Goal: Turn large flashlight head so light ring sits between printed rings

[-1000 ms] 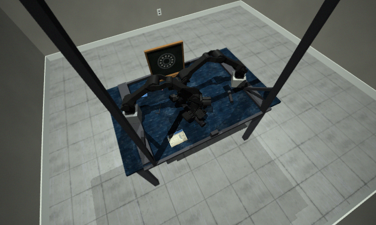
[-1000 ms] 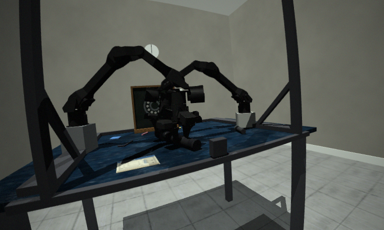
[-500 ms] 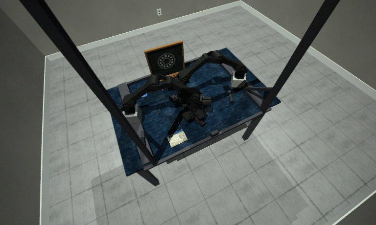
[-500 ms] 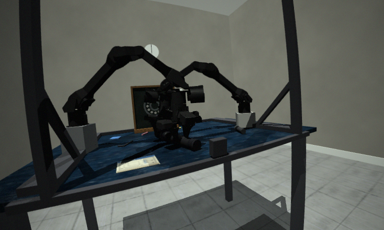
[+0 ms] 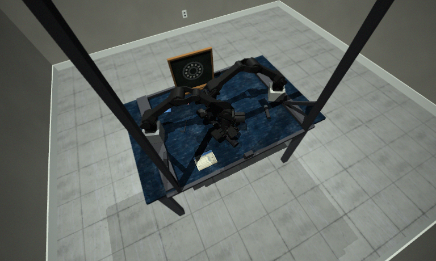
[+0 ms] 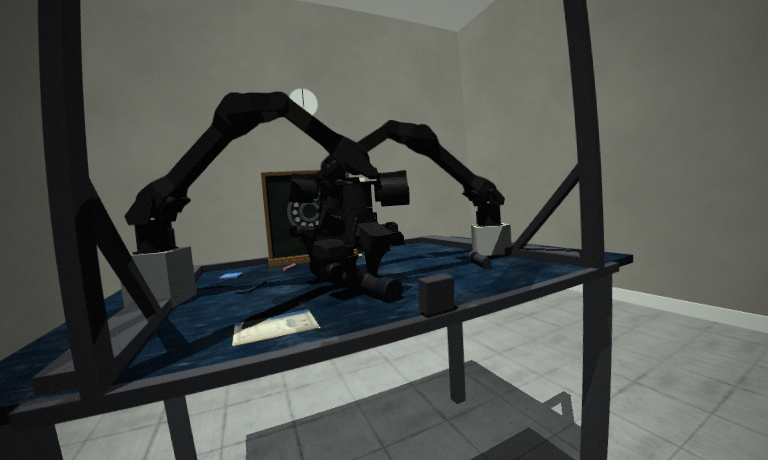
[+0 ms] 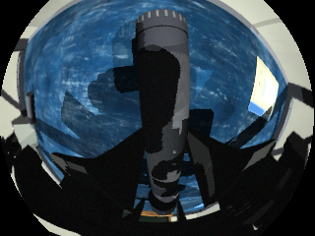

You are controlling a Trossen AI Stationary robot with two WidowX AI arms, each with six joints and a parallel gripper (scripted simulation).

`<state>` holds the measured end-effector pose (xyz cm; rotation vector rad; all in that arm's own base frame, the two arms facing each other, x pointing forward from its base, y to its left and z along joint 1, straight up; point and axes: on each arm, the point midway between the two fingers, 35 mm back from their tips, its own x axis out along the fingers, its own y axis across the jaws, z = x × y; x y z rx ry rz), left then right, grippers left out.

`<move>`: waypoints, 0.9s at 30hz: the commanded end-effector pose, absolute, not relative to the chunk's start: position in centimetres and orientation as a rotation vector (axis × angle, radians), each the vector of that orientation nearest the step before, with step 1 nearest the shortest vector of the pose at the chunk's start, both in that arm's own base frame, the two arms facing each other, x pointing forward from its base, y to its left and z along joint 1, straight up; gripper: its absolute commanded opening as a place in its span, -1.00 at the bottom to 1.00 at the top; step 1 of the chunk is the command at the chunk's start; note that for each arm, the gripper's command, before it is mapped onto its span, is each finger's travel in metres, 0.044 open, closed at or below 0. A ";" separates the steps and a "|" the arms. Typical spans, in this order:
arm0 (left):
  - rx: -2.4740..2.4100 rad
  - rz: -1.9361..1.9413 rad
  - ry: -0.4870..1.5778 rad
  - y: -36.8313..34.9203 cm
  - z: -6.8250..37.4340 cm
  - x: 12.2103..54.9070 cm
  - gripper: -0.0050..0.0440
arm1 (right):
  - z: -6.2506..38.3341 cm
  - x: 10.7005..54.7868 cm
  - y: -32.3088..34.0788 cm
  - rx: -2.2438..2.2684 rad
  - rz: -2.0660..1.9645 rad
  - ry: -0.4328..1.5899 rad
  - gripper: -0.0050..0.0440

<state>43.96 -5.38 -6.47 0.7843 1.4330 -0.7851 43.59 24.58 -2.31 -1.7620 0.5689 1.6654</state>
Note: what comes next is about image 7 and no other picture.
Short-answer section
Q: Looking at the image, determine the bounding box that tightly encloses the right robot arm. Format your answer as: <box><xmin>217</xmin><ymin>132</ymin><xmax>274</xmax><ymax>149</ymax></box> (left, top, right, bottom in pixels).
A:
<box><xmin>1</xmin><ymin>129</ymin><xmax>22</xmax><ymax>174</ymax></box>

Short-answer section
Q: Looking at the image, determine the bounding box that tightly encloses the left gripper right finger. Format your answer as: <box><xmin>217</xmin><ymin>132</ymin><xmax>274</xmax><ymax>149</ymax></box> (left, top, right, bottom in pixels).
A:
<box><xmin>186</xmin><ymin>126</ymin><xmax>277</xmax><ymax>208</ymax></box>

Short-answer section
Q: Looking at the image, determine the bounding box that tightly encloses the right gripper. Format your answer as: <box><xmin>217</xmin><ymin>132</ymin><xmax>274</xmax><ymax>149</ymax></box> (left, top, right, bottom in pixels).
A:
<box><xmin>122</xmin><ymin>198</ymin><xmax>187</xmax><ymax>221</ymax></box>

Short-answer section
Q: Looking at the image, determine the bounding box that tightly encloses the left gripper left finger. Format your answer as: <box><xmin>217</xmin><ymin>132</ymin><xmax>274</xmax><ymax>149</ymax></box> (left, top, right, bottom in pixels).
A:
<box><xmin>50</xmin><ymin>128</ymin><xmax>145</xmax><ymax>213</ymax></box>

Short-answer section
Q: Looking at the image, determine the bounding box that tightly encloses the black metal support frame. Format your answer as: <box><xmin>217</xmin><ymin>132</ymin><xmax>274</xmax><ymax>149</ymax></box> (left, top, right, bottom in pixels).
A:
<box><xmin>1</xmin><ymin>38</ymin><xmax>314</xmax><ymax>156</ymax></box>

